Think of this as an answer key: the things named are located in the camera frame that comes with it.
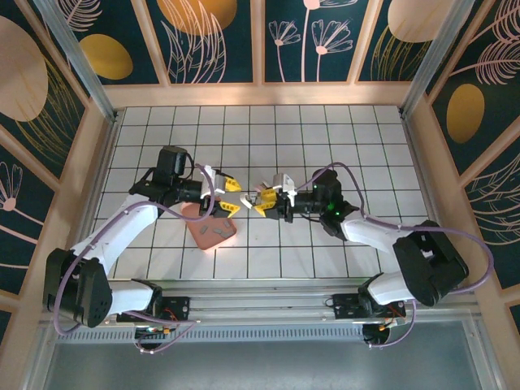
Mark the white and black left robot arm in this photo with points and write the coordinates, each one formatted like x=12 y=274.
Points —
x=122 y=227

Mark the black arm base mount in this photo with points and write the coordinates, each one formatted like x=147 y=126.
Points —
x=178 y=306
x=345 y=306

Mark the aluminium frame post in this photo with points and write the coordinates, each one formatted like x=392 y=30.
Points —
x=81 y=65
x=426 y=61

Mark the aluminium side rail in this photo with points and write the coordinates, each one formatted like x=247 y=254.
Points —
x=420 y=162
x=106 y=154

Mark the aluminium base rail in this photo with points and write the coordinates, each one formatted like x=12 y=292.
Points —
x=260 y=302

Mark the pink plastic tray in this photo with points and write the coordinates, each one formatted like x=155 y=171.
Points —
x=207 y=241

